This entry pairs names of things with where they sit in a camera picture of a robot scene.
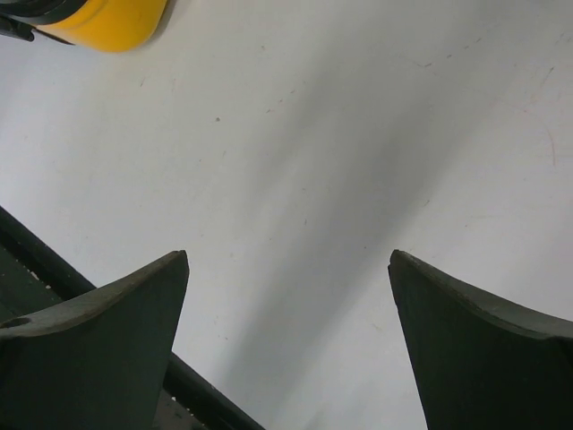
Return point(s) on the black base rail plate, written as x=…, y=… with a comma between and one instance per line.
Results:
x=34, y=277

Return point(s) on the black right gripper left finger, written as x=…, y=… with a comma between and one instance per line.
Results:
x=97, y=361

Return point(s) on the yellow Pikachu suitcase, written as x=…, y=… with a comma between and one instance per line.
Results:
x=111, y=26

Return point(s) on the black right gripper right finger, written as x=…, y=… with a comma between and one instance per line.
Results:
x=479, y=360

